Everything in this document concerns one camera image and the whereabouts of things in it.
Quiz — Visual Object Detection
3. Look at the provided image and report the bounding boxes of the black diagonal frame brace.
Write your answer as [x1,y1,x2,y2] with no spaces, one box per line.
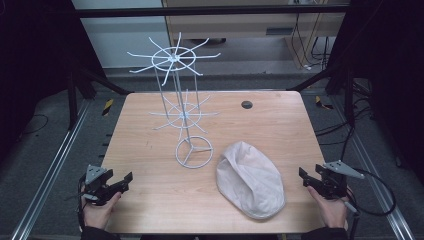
[285,65,338,93]
[70,59,134,97]

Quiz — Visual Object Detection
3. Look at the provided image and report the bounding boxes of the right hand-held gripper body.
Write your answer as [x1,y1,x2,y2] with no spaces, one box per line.
[313,159,366,201]

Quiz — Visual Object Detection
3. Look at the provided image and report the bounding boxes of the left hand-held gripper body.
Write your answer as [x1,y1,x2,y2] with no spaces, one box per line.
[79,164,130,206]

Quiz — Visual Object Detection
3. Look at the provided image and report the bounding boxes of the white flat cap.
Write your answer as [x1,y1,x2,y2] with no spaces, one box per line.
[215,140,287,221]

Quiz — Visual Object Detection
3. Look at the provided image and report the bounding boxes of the aluminium floor rail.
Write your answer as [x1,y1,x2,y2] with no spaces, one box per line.
[328,95,418,240]
[9,99,93,240]

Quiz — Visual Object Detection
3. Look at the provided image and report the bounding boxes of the person's right hand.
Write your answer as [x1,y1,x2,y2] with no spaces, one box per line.
[306,185,352,230]

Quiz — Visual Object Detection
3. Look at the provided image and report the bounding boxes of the black upright frame post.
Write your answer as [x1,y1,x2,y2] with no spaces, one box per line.
[343,69,356,128]
[65,70,80,132]

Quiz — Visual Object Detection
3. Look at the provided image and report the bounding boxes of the black floor cable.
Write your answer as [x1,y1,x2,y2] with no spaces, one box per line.
[314,79,379,148]
[19,113,50,136]

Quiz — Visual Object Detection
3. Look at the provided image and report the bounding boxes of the white wire hat rack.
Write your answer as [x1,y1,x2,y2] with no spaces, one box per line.
[126,31,222,170]

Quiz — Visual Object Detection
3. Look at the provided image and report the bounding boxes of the black curtain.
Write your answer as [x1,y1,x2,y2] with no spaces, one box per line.
[0,0,108,164]
[325,0,424,186]

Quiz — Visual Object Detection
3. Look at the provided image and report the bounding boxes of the black hanging desk cables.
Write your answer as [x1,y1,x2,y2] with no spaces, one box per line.
[290,13,332,72]

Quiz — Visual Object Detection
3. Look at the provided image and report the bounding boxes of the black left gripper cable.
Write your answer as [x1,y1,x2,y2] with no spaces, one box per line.
[76,174,87,233]

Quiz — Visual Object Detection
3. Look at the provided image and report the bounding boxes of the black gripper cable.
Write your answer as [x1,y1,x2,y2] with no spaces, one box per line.
[343,168,398,217]
[76,174,87,233]

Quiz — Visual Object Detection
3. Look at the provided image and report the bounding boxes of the white cabinet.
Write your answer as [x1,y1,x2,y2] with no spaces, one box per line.
[71,0,172,70]

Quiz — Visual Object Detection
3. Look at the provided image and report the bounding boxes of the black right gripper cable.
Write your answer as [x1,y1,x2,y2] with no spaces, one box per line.
[343,168,398,217]

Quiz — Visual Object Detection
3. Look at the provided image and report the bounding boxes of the yellow black hazard tape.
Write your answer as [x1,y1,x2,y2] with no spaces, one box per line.
[101,98,115,117]
[314,95,335,111]

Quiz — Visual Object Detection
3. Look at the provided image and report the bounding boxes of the black horizontal frame bar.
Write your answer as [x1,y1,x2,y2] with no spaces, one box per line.
[73,3,352,19]

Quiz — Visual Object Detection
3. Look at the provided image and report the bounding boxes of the person's left hand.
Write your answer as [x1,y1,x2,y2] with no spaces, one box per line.
[81,191,123,231]

